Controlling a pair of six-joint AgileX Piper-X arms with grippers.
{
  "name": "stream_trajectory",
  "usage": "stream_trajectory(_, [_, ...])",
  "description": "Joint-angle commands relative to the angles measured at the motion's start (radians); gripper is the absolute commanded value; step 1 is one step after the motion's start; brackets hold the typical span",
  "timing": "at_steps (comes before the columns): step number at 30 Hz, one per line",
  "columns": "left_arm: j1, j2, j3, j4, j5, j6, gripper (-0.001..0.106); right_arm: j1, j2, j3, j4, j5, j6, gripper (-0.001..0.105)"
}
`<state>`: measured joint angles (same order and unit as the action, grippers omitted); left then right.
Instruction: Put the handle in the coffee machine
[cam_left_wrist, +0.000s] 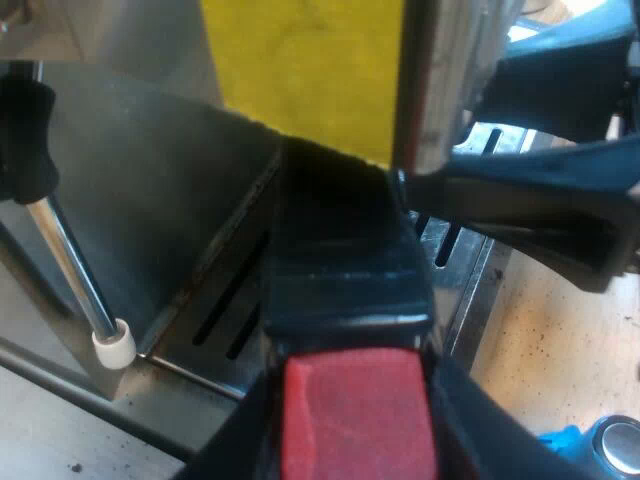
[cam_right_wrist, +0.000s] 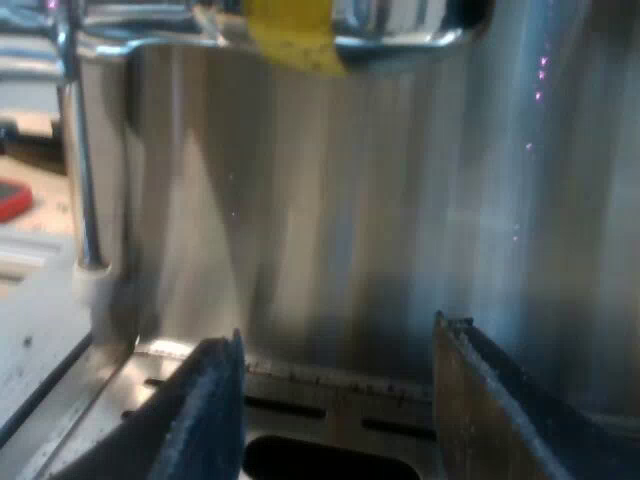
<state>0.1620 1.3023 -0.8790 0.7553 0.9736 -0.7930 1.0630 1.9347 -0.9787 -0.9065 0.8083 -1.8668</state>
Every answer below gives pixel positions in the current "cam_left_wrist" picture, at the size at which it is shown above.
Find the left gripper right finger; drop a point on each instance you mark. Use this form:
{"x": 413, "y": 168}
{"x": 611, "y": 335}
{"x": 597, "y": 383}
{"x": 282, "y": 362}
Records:
{"x": 480, "y": 430}

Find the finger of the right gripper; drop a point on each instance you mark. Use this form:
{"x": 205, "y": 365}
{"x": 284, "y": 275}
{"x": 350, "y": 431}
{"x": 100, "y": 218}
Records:
{"x": 540, "y": 200}
{"x": 550, "y": 90}

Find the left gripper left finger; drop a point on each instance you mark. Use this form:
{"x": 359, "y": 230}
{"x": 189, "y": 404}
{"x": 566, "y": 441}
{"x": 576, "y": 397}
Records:
{"x": 240, "y": 435}

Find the steel espresso machine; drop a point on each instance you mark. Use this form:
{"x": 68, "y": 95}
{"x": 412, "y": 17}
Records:
{"x": 150, "y": 190}

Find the bright blue tamper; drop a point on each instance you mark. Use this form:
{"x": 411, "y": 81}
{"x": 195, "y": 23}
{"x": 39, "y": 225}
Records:
{"x": 620, "y": 450}

